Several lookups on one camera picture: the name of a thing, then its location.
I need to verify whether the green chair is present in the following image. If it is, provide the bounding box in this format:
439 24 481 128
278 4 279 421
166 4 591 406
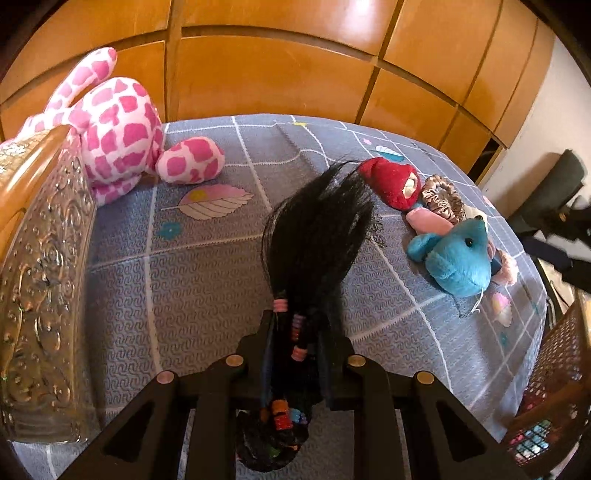
508 148 585 236

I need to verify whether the brown patterned scrunchie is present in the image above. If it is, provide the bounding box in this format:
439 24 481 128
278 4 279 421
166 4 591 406
419 175 465 224

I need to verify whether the woven rattan chair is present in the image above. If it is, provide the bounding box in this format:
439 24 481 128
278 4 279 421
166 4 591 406
505 291 591 480

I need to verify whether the ornate gold tissue box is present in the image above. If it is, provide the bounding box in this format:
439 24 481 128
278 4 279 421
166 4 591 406
0 126 100 445

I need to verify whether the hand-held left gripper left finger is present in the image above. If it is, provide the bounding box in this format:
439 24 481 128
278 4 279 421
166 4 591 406
60 309 278 480

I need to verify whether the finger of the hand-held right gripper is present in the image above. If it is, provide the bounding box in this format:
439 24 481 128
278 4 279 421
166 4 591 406
523 234 574 271
547 196 591 241

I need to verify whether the blue plush mouse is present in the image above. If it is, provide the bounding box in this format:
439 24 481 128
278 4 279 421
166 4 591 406
407 217 492 298

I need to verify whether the red plush toy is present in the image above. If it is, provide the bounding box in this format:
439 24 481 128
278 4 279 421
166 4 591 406
359 158 422 212

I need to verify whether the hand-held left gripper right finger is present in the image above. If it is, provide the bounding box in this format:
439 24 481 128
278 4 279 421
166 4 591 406
318 318 529 480

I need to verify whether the pink spotted plush giraffe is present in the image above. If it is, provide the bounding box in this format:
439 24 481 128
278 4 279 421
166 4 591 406
16 47 226 206

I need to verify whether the black hair doll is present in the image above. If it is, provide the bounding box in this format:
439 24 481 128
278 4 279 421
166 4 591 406
235 161 376 472

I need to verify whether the wooden wardrobe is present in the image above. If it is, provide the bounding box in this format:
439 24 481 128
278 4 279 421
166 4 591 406
0 0 555 185

